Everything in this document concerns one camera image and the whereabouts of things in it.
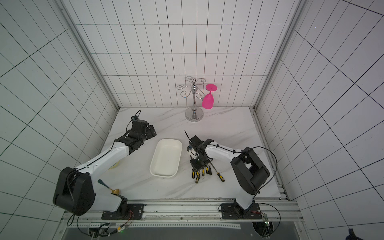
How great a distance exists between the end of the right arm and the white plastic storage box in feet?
0.37

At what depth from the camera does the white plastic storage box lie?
85 centimetres

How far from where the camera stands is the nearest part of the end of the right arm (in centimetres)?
67
